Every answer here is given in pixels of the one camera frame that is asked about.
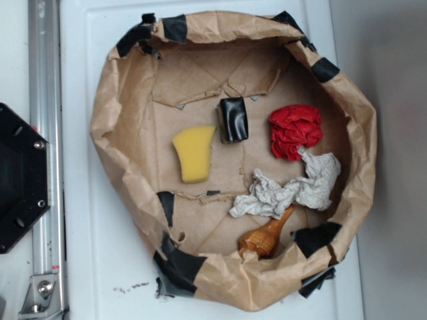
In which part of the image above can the metal corner bracket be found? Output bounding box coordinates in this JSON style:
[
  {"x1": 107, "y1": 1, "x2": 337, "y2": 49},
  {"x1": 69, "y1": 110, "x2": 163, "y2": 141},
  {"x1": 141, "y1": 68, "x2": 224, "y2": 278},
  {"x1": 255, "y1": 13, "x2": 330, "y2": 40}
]
[{"x1": 18, "y1": 273, "x2": 68, "y2": 319}]

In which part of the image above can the red crumpled shell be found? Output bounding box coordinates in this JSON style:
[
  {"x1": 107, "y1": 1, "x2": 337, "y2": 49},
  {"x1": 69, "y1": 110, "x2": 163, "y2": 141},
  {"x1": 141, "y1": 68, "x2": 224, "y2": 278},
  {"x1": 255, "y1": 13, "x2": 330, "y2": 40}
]
[{"x1": 268, "y1": 105, "x2": 324, "y2": 161}]

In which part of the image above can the wooden pear-shaped object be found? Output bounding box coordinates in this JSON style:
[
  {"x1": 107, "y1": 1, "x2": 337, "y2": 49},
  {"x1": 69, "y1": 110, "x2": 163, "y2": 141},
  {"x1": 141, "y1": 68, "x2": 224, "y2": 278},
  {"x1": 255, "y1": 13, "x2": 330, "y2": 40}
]
[{"x1": 238, "y1": 203, "x2": 297, "y2": 259}]

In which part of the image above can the black taped block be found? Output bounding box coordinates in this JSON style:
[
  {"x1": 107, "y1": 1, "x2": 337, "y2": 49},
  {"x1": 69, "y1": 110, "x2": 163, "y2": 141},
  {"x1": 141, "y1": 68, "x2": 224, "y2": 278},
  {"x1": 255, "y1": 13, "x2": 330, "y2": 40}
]
[{"x1": 217, "y1": 97, "x2": 249, "y2": 144}]

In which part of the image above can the yellow sponge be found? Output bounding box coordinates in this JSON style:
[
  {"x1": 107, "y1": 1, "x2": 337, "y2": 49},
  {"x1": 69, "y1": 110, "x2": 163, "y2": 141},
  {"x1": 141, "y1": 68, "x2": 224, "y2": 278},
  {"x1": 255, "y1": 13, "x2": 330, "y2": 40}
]
[{"x1": 172, "y1": 125, "x2": 216, "y2": 183}]

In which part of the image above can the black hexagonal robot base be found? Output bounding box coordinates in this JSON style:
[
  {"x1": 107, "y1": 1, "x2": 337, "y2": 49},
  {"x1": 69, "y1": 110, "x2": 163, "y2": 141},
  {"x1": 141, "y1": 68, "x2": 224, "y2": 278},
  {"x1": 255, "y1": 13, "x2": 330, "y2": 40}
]
[{"x1": 1, "y1": 103, "x2": 50, "y2": 254}]

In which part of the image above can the brown paper bag tray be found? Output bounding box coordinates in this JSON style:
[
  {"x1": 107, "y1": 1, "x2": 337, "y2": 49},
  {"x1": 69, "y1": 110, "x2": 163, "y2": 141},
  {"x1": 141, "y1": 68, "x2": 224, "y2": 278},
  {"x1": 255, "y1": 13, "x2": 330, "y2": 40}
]
[{"x1": 90, "y1": 11, "x2": 377, "y2": 311}]

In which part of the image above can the white crumpled paper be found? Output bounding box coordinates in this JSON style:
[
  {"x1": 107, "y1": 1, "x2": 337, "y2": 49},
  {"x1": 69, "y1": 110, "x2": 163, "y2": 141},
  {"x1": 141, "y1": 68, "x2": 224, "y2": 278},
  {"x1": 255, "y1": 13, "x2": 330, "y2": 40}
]
[{"x1": 229, "y1": 147, "x2": 341, "y2": 219}]

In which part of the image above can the aluminium extrusion rail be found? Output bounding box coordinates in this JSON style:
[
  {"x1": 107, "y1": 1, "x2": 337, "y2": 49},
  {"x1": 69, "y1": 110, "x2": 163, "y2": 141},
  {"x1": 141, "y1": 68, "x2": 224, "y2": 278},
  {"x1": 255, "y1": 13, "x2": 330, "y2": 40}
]
[{"x1": 28, "y1": 1, "x2": 69, "y2": 319}]

